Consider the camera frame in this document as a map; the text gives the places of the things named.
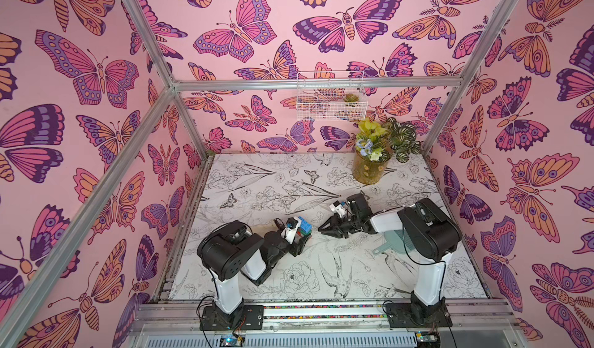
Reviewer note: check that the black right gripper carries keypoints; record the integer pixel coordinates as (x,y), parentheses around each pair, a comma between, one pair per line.
(348,220)

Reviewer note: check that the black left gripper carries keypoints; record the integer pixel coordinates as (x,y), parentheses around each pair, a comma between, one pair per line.
(298,250)

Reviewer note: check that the blue long lego brick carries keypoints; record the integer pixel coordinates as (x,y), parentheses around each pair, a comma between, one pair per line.
(304,225)

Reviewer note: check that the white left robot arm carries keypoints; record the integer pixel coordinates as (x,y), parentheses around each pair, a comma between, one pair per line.
(233,250)

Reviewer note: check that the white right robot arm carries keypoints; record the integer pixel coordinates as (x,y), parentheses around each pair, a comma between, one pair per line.
(434,238)

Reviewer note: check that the mint green plastic paddle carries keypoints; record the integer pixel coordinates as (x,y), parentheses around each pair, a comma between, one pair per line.
(396,240)

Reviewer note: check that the yellow vase with plants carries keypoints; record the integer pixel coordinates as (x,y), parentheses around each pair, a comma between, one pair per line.
(379,143)

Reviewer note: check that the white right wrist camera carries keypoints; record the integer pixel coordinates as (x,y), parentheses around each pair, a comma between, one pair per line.
(339,208)

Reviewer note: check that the white wire basket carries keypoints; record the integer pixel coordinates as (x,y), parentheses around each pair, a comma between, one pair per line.
(331,99)

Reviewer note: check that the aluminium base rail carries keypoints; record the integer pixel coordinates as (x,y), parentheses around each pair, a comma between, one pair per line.
(462,323)

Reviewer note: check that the aluminium cage frame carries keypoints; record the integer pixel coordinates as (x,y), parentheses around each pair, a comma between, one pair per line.
(93,132)

